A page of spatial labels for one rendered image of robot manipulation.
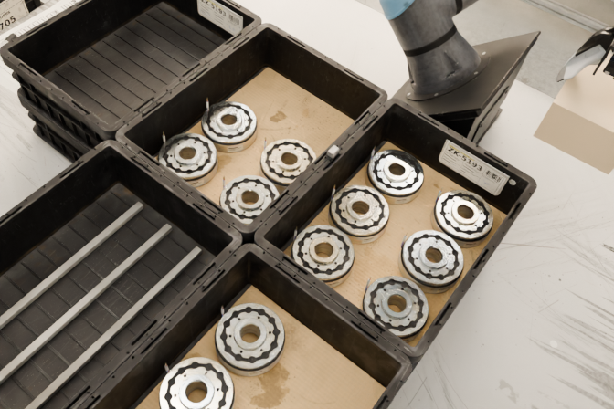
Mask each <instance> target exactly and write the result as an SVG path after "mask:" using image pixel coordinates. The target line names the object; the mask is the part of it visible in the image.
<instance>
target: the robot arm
mask: <svg viewBox="0 0 614 409"><path fill-rule="evenodd" d="M477 1H479V0H379V3H380V5H381V6H382V9H383V11H384V16H385V18H386V19H387V21H388V23H389V24H390V26H391V28H392V30H393V32H394V34H395V36H396V38H397V41H398V43H399V45H400V46H401V48H402V50H403V52H404V54H405V56H406V58H407V63H408V75H409V82H410V85H411V87H412V89H413V90H414V92H415V93H417V94H419V95H426V94H431V93H435V92H439V91H442V90H444V89H447V88H449V87H452V86H454V85H455V84H457V83H459V82H461V81H462V80H464V79H466V78H467V77H468V76H469V75H470V74H471V73H472V72H473V71H474V70H475V69H476V68H477V67H478V66H479V65H480V63H481V59H480V57H479V55H478V53H477V51H476V50H475V48H473V47H472V46H471V44H470V43H469V42H468V41H467V40H466V39H465V38H464V37H463V36H462V35H461V34H460V33H459V31H458V29H457V27H456V26H455V24H454V21H453V19H452V18H453V17H454V16H455V15H457V14H458V13H460V12H461V11H463V10H464V9H466V8H468V7H469V6H471V5H473V4H474V3H476V2H477ZM610 50H611V51H612V53H613V55H612V56H611V57H610V60H609V62H608V64H607V66H606V67H605V68H604V69H603V72H604V73H605V74H606V75H610V76H612V77H614V26H609V27H605V28H602V29H600V30H599V31H597V32H596V33H594V34H593V35H592V36H591V37H590V38H589V39H588V40H587V41H586V42H585V43H584V44H583V45H582V46H581V47H580V48H579V49H578V51H577V52H576V53H575V54H574V55H573V56H572V57H571V58H570V59H569V60H568V62H567V63H566V64H565V65H564V66H563V67H562V68H561V70H560V72H559V73H558V76H557V78H556V82H559V81H561V80H568V79H571V78H573V77H574V76H575V75H577V74H578V73H579V72H580V71H581V70H583V68H585V67H587V66H589V65H597V67H596V69H595V70H594V72H593V74H592V75H594V76H595V74H596V72H597V71H598V69H599V67H600V66H601V64H602V63H603V62H604V61H605V59H606V58H607V56H608V54H609V52H610Z"/></svg>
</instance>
